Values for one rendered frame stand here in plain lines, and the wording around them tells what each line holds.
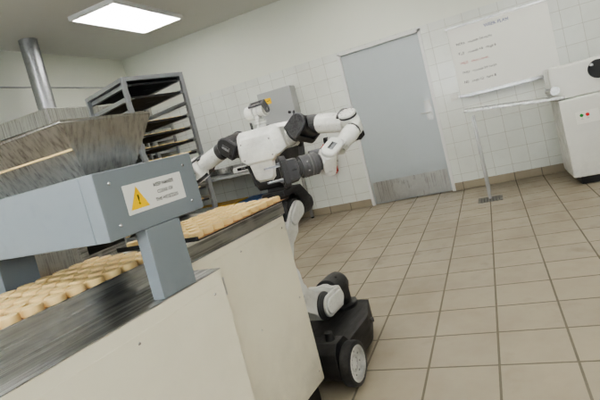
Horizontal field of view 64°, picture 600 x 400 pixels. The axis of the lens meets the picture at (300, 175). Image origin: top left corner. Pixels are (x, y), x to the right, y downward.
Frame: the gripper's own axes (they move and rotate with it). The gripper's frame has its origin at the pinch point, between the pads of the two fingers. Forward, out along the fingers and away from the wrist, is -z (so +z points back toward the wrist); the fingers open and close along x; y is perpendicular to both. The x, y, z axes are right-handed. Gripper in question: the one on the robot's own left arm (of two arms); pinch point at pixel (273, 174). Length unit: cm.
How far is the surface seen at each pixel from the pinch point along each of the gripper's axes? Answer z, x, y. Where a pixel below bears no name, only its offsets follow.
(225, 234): -23.7, -16.0, 5.0
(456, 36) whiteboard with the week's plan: 327, 82, -327
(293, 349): -8, -72, -9
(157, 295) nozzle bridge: -47, -18, 55
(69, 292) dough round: -67, -12, 50
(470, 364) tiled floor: 64, -103, -3
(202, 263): -34.5, -21.3, 17.4
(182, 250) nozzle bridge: -39, -10, 49
